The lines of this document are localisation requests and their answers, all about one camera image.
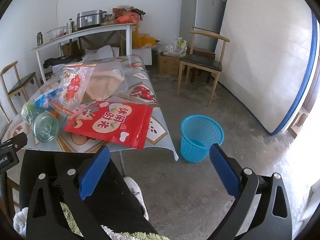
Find white plastic bag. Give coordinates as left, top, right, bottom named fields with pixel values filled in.
left=160, top=44, right=176, bottom=55

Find wooden chair black seat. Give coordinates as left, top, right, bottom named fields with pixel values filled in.
left=0, top=60, right=40, bottom=115
left=177, top=30, right=230, bottom=107

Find green plastic bottle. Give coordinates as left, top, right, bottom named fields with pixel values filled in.
left=21, top=102, right=60, bottom=143

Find white side table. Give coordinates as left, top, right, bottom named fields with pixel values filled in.
left=31, top=23, right=134, bottom=83

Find clear zip bag red print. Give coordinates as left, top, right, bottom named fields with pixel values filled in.
left=51, top=64, right=97, bottom=113

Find grey refrigerator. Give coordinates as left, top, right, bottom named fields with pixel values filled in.
left=179, top=0, right=227, bottom=53

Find fruit printed tablecloth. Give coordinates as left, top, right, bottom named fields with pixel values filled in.
left=5, top=54, right=179, bottom=162

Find brown cardboard box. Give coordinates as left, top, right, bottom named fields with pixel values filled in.
left=157, top=52, right=181, bottom=75

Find white green carton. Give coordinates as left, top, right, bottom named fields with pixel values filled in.
left=175, top=37, right=188, bottom=55

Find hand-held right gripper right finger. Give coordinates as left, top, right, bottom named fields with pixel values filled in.
left=207, top=143, right=293, bottom=240

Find red snack bag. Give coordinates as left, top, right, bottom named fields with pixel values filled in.
left=63, top=101, right=153, bottom=150

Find steel rice cooker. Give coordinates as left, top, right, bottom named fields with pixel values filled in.
left=76, top=10, right=103, bottom=30

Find person's white shoe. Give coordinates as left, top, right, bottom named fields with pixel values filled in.
left=124, top=177, right=149, bottom=221

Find yellow plastic bag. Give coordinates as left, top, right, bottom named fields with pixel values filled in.
left=132, top=25, right=157, bottom=48

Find white mattress blue edge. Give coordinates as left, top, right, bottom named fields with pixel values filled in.
left=217, top=0, right=319, bottom=136

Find blue wrapper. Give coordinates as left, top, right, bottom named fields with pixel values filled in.
left=34, top=91, right=59, bottom=110

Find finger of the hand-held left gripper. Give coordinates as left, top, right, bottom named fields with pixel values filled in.
left=0, top=132, right=28, bottom=151

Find black cloth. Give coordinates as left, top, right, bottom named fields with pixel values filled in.
left=43, top=55, right=83, bottom=68

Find white box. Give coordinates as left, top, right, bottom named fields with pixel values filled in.
left=132, top=47, right=153, bottom=65

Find blue plastic basket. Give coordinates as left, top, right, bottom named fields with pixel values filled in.
left=180, top=115, right=225, bottom=163

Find orange plastic bag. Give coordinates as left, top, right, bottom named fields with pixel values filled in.
left=115, top=12, right=140, bottom=25

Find white pillow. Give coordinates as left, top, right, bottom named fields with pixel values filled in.
left=84, top=44, right=120, bottom=60

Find glass bowl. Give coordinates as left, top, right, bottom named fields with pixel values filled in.
left=46, top=27, right=67, bottom=40

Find clear bag beige contents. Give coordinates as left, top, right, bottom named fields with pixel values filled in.
left=82, top=62, right=128, bottom=102

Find fuzzy green white garment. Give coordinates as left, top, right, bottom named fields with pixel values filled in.
left=12, top=202, right=170, bottom=240

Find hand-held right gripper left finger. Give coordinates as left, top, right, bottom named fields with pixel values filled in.
left=26, top=146, right=113, bottom=240

